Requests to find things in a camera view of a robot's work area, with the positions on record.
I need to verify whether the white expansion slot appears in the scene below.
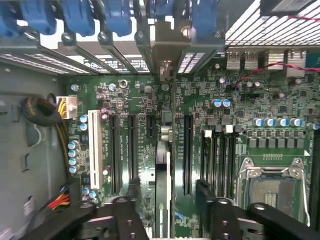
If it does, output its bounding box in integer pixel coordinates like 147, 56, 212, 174
88, 109, 104, 190

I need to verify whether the CPU socket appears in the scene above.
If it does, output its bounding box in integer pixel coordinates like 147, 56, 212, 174
237, 156, 313, 226

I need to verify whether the teal port block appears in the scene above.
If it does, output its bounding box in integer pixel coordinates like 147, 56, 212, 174
306, 50, 320, 68

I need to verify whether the open black PC case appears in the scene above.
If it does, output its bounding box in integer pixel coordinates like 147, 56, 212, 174
0, 0, 320, 240

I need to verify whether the red black twisted wire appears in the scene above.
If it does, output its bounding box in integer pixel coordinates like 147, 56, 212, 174
231, 62, 320, 90

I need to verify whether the black sleeved cable bundle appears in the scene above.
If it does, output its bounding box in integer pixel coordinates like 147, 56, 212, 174
18, 96, 71, 176

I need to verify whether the red yellow wire bundle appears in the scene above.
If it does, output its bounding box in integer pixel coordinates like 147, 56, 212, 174
46, 178, 81, 214

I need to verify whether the thin metal locking lever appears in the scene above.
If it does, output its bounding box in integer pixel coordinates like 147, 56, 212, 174
297, 158, 312, 227

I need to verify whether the blue slot retainer clip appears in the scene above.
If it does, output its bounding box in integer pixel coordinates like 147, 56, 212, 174
18, 0, 60, 36
103, 0, 133, 37
0, 0, 20, 38
191, 0, 220, 40
62, 0, 97, 37
149, 0, 176, 19

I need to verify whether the silver port block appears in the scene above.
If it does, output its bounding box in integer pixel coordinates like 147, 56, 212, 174
267, 49, 286, 70
225, 50, 259, 71
286, 49, 308, 78

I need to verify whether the perforated metal slot cover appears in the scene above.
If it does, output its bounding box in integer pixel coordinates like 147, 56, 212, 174
0, 51, 71, 75
176, 46, 226, 75

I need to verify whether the green motherboard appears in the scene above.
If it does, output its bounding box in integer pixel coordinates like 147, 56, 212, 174
57, 67, 320, 240

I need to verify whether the grey power supply unit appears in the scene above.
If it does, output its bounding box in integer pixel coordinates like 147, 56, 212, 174
0, 61, 68, 240

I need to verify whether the white power connector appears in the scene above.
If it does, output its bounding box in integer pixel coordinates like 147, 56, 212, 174
56, 96, 78, 120

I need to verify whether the black RAM slot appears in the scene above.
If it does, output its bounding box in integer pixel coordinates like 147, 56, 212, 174
231, 124, 241, 196
213, 124, 224, 199
222, 124, 233, 199

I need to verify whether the short black expansion slot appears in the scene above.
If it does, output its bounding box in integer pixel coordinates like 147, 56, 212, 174
146, 114, 156, 139

